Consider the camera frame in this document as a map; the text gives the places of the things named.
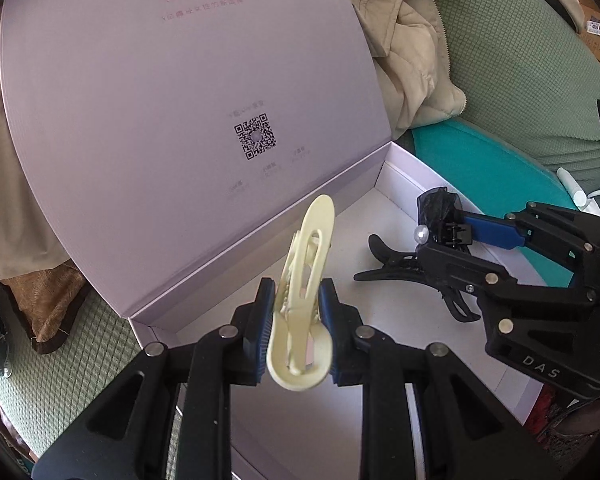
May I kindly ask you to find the cream long hair clip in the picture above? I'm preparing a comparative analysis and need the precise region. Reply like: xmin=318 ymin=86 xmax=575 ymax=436
xmin=266 ymin=195 xmax=336 ymax=392

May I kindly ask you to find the small black pearl hair clip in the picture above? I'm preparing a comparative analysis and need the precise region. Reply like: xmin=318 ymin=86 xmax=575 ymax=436
xmin=414 ymin=186 xmax=472 ymax=252

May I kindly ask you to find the white tube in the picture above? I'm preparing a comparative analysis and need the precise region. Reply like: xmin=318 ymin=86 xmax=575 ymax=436
xmin=556 ymin=167 xmax=590 ymax=210

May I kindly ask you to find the teal foam mat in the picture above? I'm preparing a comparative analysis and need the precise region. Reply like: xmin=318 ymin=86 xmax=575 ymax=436
xmin=409 ymin=118 xmax=589 ymax=288

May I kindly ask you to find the black long hair clip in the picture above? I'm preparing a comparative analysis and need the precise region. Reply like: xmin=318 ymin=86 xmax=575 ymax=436
xmin=353 ymin=234 xmax=481 ymax=323

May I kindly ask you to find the brown pillow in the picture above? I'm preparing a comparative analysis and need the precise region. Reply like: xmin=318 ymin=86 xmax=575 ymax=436
xmin=1 ymin=260 xmax=91 ymax=354

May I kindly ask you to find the lavender gift box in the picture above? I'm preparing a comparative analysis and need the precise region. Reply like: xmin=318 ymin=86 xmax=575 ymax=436
xmin=0 ymin=0 xmax=557 ymax=479

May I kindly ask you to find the beige puffer jacket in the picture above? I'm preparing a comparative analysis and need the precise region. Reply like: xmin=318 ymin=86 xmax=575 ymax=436
xmin=0 ymin=0 xmax=467 ymax=280

